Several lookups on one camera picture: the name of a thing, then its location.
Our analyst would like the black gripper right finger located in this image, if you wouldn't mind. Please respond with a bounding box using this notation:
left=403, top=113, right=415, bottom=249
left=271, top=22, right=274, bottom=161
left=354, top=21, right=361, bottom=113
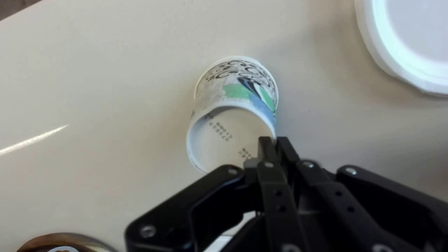
left=275, top=136, right=448, bottom=252

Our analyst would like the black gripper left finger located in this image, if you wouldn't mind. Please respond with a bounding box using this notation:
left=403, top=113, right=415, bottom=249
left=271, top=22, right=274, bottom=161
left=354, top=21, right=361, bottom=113
left=124, top=136, right=305, bottom=252

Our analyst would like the printed paper cup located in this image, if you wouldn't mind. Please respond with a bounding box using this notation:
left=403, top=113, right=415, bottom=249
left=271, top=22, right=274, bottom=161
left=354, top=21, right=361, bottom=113
left=186, top=54, right=280, bottom=175

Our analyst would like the white paper plate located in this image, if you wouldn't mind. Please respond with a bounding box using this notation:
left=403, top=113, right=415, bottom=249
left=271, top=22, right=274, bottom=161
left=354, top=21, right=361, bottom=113
left=352, top=0, right=448, bottom=98

